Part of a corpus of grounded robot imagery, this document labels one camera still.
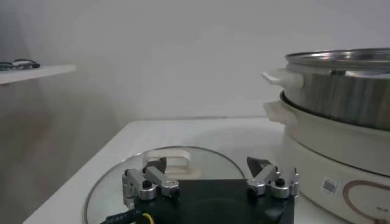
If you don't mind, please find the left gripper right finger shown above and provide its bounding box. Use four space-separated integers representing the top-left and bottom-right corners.
246 156 301 200

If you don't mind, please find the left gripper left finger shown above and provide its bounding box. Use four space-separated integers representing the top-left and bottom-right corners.
121 156 180 208

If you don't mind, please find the glass lid with white handle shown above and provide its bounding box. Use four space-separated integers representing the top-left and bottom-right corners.
83 145 246 224

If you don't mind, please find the steel steamer basket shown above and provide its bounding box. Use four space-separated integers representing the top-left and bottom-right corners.
261 47 390 131

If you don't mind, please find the white side table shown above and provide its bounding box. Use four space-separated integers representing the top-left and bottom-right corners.
0 64 77 86

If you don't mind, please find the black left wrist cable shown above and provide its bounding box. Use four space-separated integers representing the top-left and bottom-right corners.
100 209 155 224

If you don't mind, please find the black cable loop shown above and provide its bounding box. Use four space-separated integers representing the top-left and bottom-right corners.
10 58 41 70

